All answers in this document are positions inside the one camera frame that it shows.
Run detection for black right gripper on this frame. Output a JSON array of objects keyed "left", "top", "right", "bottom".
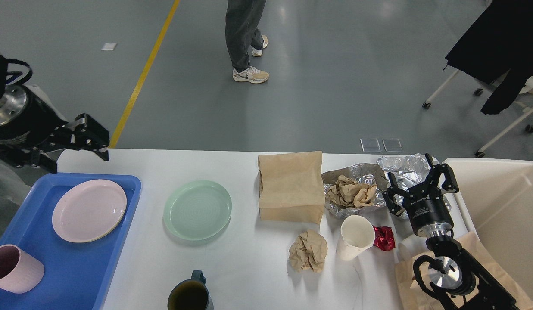
[{"left": 382, "top": 153, "right": 459, "bottom": 237}]

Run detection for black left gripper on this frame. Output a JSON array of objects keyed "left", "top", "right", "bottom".
[{"left": 0, "top": 84, "right": 109, "bottom": 174}]

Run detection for mint green plate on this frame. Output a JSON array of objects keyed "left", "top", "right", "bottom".
[{"left": 162, "top": 180, "right": 232, "bottom": 241}]

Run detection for pink ribbed mug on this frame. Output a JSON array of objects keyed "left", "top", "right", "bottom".
[{"left": 0, "top": 245, "right": 44, "bottom": 294}]

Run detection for dark teal mug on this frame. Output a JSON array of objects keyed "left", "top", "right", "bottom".
[{"left": 167, "top": 270, "right": 214, "bottom": 310}]

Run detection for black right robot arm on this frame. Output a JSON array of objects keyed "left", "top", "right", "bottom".
[{"left": 383, "top": 154, "right": 517, "bottom": 310}]

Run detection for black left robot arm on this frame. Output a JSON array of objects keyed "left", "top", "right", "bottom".
[{"left": 0, "top": 54, "right": 109, "bottom": 173}]

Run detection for crumpled aluminium foil sheet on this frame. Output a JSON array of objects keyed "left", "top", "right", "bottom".
[{"left": 377, "top": 154, "right": 452, "bottom": 220}]

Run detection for red foil wrapper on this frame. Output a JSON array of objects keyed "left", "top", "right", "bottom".
[{"left": 373, "top": 226, "right": 396, "bottom": 251}]

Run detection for aluminium foil with paper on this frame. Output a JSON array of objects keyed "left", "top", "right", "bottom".
[{"left": 322, "top": 164, "right": 388, "bottom": 219}]

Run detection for white paper cup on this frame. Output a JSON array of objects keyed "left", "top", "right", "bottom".
[{"left": 336, "top": 214, "right": 375, "bottom": 261}]

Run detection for crumpled brown paper in foil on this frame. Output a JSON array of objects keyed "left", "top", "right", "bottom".
[{"left": 326, "top": 175, "right": 378, "bottom": 209}]

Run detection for pink plate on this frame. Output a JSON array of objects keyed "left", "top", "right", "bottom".
[{"left": 52, "top": 179, "right": 127, "bottom": 243}]

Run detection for beige plastic bin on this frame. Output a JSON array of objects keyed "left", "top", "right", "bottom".
[{"left": 445, "top": 158, "right": 533, "bottom": 300}]

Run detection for seated person grey trousers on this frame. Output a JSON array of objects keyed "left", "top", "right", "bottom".
[{"left": 0, "top": 164, "right": 31, "bottom": 205}]

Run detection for flat brown paper bag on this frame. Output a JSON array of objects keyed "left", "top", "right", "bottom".
[{"left": 396, "top": 232, "right": 533, "bottom": 310}]

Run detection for crumpled brown paper ball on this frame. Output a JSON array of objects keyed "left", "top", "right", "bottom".
[{"left": 289, "top": 229, "right": 328, "bottom": 273}]

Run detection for blue plastic tray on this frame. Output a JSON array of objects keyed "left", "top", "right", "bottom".
[{"left": 0, "top": 173, "right": 141, "bottom": 310}]

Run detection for black jacket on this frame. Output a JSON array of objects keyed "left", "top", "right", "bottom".
[{"left": 446, "top": 0, "right": 533, "bottom": 115}]

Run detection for standing person in jeans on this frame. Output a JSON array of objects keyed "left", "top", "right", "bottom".
[{"left": 225, "top": 0, "right": 269, "bottom": 84}]

